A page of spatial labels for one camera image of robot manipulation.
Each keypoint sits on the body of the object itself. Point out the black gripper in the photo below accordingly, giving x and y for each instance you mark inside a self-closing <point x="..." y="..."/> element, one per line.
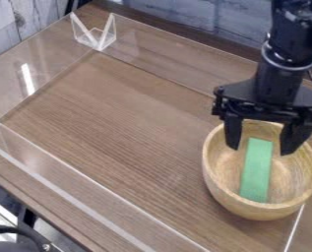
<point x="271" y="96"/>

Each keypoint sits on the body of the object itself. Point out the green rectangular stick block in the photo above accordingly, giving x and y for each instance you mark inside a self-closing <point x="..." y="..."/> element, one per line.
<point x="257" y="169"/>

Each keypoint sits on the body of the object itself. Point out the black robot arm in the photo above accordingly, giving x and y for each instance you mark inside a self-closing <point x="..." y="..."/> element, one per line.
<point x="287" y="43"/>

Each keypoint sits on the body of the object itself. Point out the clear acrylic corner bracket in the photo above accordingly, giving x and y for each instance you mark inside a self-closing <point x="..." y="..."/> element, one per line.
<point x="96" y="39"/>

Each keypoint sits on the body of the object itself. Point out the clear acrylic front wall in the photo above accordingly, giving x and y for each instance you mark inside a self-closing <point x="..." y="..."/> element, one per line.
<point x="96" y="216"/>

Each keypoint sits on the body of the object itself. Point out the black table leg frame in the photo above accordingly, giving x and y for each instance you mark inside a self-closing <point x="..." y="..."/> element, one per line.
<point x="17" y="234"/>

